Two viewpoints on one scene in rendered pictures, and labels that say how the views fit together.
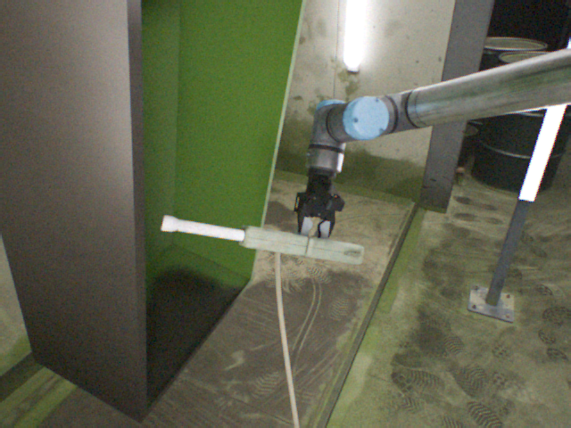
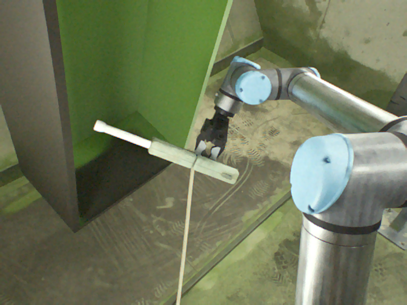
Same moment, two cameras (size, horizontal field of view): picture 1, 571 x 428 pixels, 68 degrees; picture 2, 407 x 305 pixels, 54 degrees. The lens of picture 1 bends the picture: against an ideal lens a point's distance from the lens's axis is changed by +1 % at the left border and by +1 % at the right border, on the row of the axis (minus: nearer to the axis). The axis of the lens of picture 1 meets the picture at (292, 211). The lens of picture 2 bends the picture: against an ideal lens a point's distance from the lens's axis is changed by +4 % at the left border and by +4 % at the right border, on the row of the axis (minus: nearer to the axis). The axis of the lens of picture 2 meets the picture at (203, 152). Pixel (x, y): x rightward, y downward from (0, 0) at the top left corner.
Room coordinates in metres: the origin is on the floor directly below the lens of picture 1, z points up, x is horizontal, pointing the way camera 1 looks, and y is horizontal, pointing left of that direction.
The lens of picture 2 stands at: (0.01, -0.29, 1.81)
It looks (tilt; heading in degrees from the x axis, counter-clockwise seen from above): 46 degrees down; 16
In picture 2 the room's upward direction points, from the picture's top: 5 degrees clockwise
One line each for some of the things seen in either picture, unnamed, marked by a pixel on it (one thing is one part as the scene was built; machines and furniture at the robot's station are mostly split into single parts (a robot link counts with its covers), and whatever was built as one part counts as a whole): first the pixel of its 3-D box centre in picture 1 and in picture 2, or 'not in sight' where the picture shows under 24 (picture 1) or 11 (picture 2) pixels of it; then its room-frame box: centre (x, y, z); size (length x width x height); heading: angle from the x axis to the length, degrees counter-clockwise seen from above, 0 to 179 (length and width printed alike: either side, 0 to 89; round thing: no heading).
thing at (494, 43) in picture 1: (506, 45); not in sight; (3.58, -1.70, 0.86); 0.54 x 0.54 x 0.01
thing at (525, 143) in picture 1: (526, 124); not in sight; (2.92, -1.67, 0.44); 0.59 x 0.58 x 0.89; 169
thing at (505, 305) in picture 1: (491, 302); (395, 227); (1.55, -0.98, 0.01); 0.20 x 0.20 x 0.01; 65
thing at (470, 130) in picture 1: (455, 144); not in sight; (3.28, -1.35, 0.14); 0.31 x 0.29 x 0.28; 155
